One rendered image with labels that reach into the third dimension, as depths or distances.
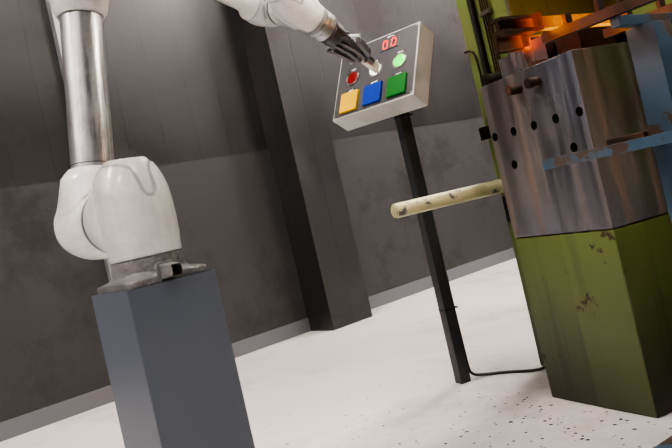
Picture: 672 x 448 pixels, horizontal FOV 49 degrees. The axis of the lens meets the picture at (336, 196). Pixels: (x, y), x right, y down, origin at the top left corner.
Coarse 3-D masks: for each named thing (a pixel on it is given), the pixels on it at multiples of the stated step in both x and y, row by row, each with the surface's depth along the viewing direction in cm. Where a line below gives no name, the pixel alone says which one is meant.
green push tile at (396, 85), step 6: (390, 78) 237; (396, 78) 235; (402, 78) 233; (390, 84) 236; (396, 84) 234; (402, 84) 232; (390, 90) 234; (396, 90) 233; (402, 90) 231; (390, 96) 234
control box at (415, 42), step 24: (408, 48) 238; (432, 48) 241; (360, 72) 249; (384, 72) 241; (408, 72) 233; (336, 96) 254; (360, 96) 245; (384, 96) 236; (408, 96) 229; (336, 120) 249; (360, 120) 247
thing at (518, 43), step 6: (504, 36) 197; (510, 36) 198; (516, 36) 199; (528, 36) 200; (534, 36) 201; (498, 42) 197; (504, 42) 198; (510, 42) 198; (516, 42) 199; (522, 42) 199; (528, 42) 199; (498, 48) 196; (504, 48) 197; (510, 48) 198; (516, 48) 198; (522, 48) 199
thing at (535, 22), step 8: (504, 16) 136; (512, 16) 137; (520, 16) 139; (528, 16) 140; (536, 16) 140; (544, 16) 142; (552, 16) 144; (560, 16) 145; (576, 16) 148; (496, 24) 137; (504, 24) 137; (512, 24) 138; (520, 24) 140; (528, 24) 141; (536, 24) 140; (544, 24) 142; (552, 24) 143; (560, 24) 145; (600, 24) 154; (608, 24) 156; (496, 32) 137; (504, 32) 136; (512, 32) 138; (520, 32) 140; (528, 32) 142
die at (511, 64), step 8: (536, 40) 197; (528, 48) 200; (536, 48) 197; (544, 48) 195; (512, 56) 206; (520, 56) 203; (528, 56) 201; (536, 56) 198; (544, 56) 195; (552, 56) 195; (504, 64) 210; (512, 64) 207; (520, 64) 204; (528, 64) 201; (504, 72) 211; (512, 72) 208
